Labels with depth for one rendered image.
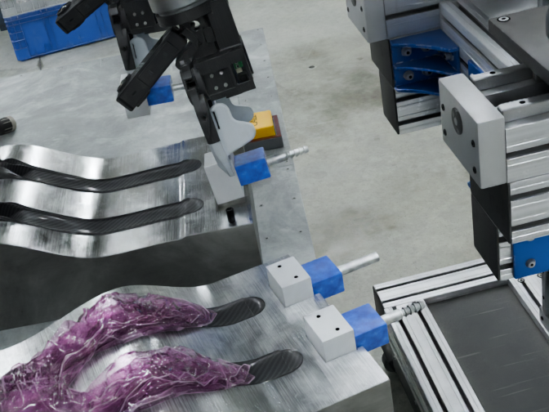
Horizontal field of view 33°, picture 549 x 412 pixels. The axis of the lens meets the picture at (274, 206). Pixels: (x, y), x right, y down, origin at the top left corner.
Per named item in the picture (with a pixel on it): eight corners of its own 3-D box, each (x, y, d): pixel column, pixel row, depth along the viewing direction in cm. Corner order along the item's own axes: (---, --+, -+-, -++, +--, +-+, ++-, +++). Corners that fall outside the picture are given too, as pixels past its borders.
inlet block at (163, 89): (210, 90, 146) (203, 59, 144) (211, 103, 142) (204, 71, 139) (129, 105, 146) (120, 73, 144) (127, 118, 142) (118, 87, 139)
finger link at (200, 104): (219, 142, 110) (194, 72, 109) (207, 146, 110) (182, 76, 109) (222, 138, 115) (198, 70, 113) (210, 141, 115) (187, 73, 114)
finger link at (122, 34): (135, 70, 134) (121, 10, 132) (124, 73, 134) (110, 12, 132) (137, 65, 139) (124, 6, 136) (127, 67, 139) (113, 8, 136)
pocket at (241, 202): (252, 207, 124) (247, 184, 122) (256, 228, 120) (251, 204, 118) (219, 213, 124) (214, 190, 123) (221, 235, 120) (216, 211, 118)
